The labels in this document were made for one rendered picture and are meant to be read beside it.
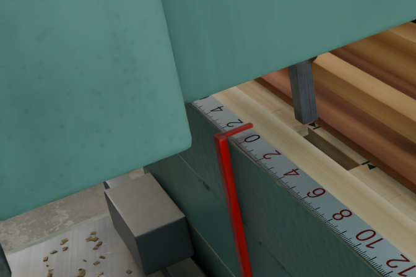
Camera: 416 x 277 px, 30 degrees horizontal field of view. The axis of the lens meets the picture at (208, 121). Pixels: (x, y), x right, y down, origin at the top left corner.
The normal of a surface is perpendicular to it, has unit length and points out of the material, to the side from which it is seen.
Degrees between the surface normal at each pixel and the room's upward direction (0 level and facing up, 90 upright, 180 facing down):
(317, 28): 90
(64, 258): 0
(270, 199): 90
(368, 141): 0
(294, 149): 0
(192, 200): 90
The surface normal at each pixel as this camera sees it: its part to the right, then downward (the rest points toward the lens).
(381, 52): -0.89, 0.34
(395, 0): 0.41, 0.37
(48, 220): -0.18, -0.86
